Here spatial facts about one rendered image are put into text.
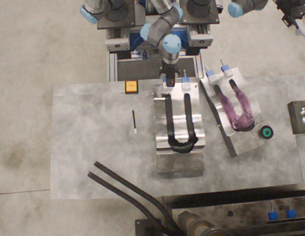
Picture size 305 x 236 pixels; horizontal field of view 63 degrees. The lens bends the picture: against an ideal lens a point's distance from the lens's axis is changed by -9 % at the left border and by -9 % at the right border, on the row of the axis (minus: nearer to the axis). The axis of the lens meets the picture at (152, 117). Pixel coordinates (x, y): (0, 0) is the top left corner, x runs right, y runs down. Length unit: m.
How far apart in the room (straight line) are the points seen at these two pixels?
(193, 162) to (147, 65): 1.14
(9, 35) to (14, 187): 1.62
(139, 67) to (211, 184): 1.25
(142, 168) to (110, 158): 0.19
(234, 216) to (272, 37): 2.03
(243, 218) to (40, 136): 1.85
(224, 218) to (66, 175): 0.94
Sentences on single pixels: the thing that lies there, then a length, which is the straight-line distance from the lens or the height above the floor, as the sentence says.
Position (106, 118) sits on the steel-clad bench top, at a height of 0.80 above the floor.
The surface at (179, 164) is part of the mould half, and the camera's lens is 1.48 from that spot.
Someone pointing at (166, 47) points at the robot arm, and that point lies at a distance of 1.13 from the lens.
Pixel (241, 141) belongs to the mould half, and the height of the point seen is 0.91.
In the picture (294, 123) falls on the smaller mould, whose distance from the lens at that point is 1.77.
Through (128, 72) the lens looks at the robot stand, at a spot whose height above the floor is 0.21.
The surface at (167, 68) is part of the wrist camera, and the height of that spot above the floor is 1.17.
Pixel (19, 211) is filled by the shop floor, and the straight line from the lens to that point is 2.62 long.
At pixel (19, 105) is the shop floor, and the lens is 2.77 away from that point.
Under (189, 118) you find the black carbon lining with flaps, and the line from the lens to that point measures 1.51.
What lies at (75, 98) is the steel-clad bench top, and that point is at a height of 0.80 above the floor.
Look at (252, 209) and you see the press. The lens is 1.65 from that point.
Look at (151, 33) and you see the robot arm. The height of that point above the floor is 1.34.
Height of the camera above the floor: 2.33
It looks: 75 degrees down
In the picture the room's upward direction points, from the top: straight up
